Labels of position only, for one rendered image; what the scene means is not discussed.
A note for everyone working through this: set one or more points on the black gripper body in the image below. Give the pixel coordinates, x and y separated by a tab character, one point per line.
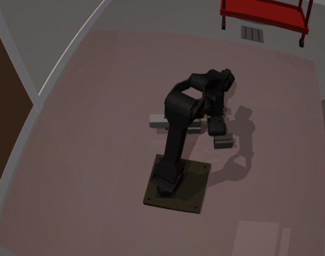
217	126

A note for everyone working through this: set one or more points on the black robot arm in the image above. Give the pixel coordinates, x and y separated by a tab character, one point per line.
181	110

